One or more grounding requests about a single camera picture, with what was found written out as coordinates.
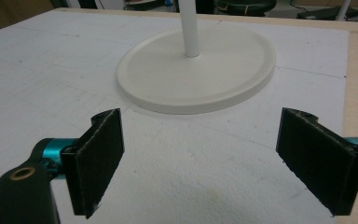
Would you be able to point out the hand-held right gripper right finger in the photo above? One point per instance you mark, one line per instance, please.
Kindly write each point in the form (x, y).
(320, 161)

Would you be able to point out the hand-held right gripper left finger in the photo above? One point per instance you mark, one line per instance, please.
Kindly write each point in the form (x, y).
(94, 158)

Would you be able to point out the white table mat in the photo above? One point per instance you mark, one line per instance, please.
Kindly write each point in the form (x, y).
(167, 130)

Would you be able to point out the white round-base stand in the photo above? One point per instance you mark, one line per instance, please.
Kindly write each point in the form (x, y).
(195, 81)

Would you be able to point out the dark flat floor base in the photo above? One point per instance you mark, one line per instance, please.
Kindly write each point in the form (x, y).
(326, 13)

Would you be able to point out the white pole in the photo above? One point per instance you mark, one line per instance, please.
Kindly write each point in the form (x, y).
(343, 8)

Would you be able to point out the dark green bag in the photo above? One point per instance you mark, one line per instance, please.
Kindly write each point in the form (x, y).
(245, 6)

